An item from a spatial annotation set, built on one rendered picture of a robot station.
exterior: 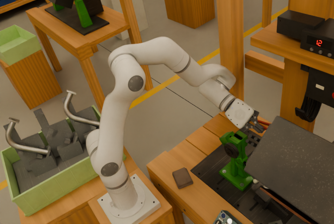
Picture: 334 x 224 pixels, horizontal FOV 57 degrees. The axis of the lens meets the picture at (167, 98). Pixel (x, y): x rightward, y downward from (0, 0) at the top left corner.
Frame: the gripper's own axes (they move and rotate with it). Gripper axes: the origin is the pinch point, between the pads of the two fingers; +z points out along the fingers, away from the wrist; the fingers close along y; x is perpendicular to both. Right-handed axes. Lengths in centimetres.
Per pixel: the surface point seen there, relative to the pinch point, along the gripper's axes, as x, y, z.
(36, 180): -12, -102, -76
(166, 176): 8, -50, -22
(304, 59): -11.3, 31.8, -1.3
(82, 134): 10, -74, -82
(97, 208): -11, -82, -35
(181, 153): 22, -42, -27
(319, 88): -4.5, 26.5, 8.5
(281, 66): 26.5, 26.2, -14.4
